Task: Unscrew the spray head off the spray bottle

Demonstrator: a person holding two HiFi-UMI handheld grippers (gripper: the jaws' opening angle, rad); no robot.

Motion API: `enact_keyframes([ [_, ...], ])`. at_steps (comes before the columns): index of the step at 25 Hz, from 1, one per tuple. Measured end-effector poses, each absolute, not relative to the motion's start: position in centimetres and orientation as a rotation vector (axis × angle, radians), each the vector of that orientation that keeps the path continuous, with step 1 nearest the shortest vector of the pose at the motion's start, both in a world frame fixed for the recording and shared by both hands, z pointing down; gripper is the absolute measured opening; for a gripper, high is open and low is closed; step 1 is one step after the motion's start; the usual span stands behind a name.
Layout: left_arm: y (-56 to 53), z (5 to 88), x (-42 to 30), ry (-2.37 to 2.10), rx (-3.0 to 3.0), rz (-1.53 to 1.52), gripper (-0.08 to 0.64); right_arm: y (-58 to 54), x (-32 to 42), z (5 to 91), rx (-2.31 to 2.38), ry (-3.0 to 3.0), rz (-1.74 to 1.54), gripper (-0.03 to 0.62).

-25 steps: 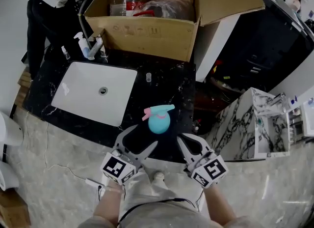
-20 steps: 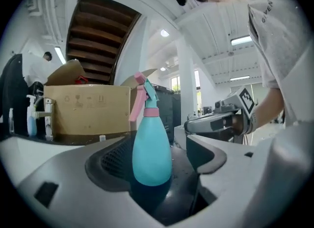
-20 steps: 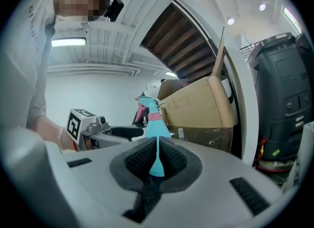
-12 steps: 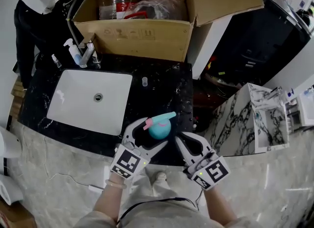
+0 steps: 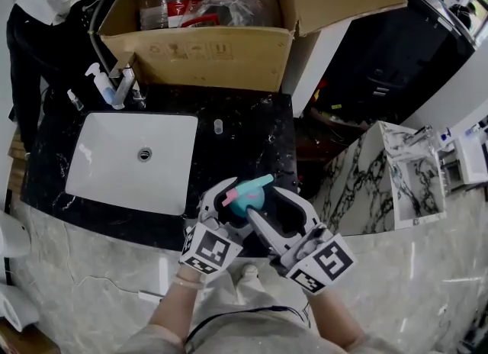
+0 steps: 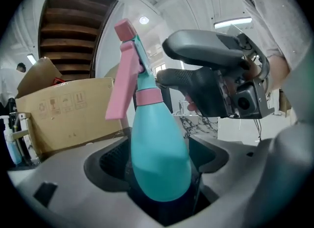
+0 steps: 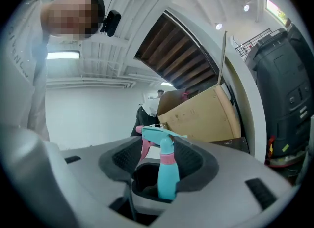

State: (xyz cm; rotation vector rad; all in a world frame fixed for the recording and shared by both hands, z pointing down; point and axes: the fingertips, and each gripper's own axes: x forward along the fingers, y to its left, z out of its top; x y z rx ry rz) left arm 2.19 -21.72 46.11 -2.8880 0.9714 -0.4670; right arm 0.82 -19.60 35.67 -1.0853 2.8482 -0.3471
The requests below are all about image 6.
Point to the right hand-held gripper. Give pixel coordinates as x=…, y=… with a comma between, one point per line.
x=255, y=99

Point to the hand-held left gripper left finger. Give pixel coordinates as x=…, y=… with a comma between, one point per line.
x=73, y=170

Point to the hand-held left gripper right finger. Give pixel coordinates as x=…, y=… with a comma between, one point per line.
x=233, y=168

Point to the teal spray bottle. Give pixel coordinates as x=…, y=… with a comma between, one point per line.
x=159, y=148

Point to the pink and teal spray trigger head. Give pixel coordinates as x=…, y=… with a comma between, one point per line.
x=122, y=82

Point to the person's right forearm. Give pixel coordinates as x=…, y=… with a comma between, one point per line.
x=278, y=74

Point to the white pump bottle blue liquid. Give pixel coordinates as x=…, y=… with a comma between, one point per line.
x=11, y=146

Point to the white marble cabinet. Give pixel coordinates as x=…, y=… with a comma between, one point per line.
x=201, y=125

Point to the long ceiling tube lamp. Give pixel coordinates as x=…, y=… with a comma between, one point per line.
x=233, y=22

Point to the brown cardboard box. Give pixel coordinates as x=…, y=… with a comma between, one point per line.
x=71, y=114

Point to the round ceiling lamp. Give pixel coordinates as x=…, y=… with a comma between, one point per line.
x=144, y=20

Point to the brown wooden cabinet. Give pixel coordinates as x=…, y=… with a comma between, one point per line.
x=285, y=104

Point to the person's light grey shirt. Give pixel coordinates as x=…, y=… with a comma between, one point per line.
x=277, y=20

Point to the short ceiling tube lamp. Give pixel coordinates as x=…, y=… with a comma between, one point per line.
x=31, y=59

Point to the wooden staircase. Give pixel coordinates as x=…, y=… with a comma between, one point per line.
x=71, y=33

